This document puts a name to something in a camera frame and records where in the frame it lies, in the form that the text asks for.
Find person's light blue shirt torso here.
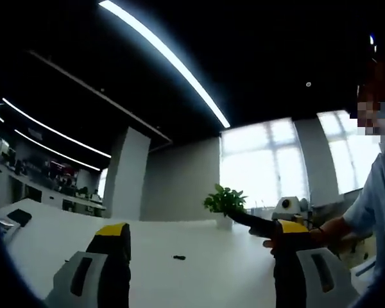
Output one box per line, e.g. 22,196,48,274
342,141,385,289

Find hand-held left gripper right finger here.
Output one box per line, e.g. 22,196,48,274
273,219,361,308

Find person's right hand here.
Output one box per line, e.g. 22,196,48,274
262,223,324,257

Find long ceiling light strip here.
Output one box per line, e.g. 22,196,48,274
1,97,112,159
98,0,231,128
13,128,101,172

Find black flat pouch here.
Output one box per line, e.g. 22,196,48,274
6,208,33,227

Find white square column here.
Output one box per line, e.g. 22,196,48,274
101,126,152,221

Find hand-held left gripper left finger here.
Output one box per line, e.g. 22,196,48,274
44,222,132,308

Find dark ceiling rail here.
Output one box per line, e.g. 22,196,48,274
28,49,173,144

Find person's head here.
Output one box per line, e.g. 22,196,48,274
355,59,385,144

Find potted green plant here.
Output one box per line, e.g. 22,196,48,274
203,183,248,230

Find large bright window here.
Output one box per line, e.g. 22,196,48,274
317,110,383,196
219,117,309,210

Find background office desks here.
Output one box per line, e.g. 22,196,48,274
0,157,107,219

